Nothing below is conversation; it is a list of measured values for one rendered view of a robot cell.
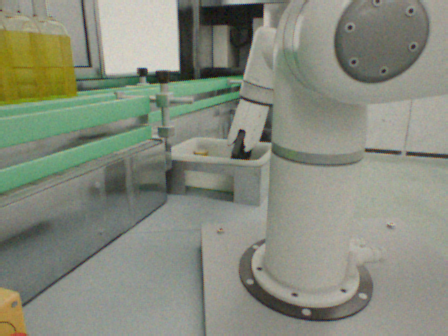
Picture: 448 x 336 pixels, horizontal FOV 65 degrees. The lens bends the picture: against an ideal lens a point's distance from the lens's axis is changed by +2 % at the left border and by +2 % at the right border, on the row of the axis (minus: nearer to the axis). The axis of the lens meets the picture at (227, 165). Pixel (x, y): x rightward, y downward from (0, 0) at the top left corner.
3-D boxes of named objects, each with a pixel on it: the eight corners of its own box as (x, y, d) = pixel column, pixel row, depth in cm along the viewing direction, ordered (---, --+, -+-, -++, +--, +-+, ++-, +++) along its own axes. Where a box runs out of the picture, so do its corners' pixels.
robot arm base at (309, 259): (350, 238, 49) (366, 133, 44) (406, 303, 38) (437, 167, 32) (242, 246, 47) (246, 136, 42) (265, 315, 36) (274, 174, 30)
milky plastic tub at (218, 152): (195, 168, 91) (194, 136, 89) (279, 178, 84) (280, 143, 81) (161, 190, 76) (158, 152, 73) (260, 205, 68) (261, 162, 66)
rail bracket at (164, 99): (125, 130, 73) (119, 69, 69) (197, 136, 67) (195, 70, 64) (116, 133, 70) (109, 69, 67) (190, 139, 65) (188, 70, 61)
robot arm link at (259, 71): (340, 44, 62) (323, 37, 55) (320, 101, 66) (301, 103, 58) (268, 26, 69) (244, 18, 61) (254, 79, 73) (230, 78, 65)
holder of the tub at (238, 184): (177, 168, 93) (176, 140, 91) (278, 180, 84) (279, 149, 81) (140, 189, 77) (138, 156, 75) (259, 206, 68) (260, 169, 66)
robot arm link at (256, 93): (250, 78, 74) (247, 91, 75) (237, 80, 66) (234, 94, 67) (283, 88, 72) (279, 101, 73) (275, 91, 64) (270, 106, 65)
